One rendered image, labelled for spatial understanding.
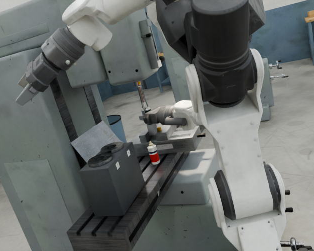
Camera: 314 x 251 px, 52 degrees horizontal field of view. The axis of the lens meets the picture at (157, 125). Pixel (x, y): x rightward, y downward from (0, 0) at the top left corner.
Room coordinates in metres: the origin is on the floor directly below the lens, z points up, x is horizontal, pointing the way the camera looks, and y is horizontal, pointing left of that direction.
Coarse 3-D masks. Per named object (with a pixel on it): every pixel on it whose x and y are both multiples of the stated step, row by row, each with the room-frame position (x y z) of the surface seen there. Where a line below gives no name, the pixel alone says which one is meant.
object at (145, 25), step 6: (144, 24) 1.43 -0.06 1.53; (150, 24) 1.45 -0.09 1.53; (144, 30) 1.44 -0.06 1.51; (150, 30) 1.44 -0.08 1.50; (144, 42) 1.44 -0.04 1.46; (150, 42) 1.43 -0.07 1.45; (150, 48) 1.43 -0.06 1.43; (156, 48) 1.45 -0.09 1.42; (150, 54) 1.44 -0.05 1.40; (156, 54) 1.44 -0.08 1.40; (150, 60) 1.44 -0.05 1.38; (156, 60) 1.43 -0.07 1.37; (156, 66) 1.43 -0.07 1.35
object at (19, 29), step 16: (32, 0) 1.56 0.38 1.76; (48, 0) 1.51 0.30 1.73; (0, 16) 1.64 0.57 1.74; (16, 16) 1.60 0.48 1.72; (32, 16) 1.56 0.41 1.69; (48, 16) 1.52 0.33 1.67; (0, 32) 1.65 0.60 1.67; (16, 32) 1.61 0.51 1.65; (32, 32) 1.57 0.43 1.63; (48, 32) 1.54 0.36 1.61; (0, 48) 1.67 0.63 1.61; (16, 48) 1.63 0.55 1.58; (32, 48) 1.60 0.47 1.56
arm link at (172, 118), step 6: (168, 108) 1.37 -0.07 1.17; (168, 114) 1.35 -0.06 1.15; (174, 114) 1.33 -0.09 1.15; (180, 114) 1.30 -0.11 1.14; (186, 114) 1.30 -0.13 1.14; (168, 120) 1.32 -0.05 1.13; (174, 120) 1.30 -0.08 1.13; (180, 120) 1.27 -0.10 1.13; (186, 120) 1.29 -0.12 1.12; (186, 126) 1.31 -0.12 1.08; (192, 126) 1.31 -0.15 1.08
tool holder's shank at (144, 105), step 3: (138, 87) 1.49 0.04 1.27; (141, 87) 1.49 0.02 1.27; (138, 90) 1.49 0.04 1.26; (141, 90) 1.49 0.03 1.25; (141, 93) 1.49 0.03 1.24; (141, 96) 1.49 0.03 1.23; (144, 96) 1.50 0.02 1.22; (141, 99) 1.49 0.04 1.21; (144, 99) 1.49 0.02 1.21; (141, 102) 1.50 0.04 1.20; (144, 102) 1.49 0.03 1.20; (144, 105) 1.49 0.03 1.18; (147, 105) 1.49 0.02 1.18; (144, 108) 1.49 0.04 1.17; (147, 108) 1.49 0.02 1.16
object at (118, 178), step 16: (112, 144) 1.19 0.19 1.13; (128, 144) 1.18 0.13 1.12; (96, 160) 1.08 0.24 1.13; (112, 160) 1.06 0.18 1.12; (128, 160) 1.13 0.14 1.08; (80, 176) 1.04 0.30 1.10; (96, 176) 1.02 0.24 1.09; (112, 176) 1.01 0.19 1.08; (128, 176) 1.10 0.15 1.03; (96, 192) 1.03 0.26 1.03; (112, 192) 1.00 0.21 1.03; (128, 192) 1.07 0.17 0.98; (96, 208) 1.04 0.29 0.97; (112, 208) 1.01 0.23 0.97; (128, 208) 1.04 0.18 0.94
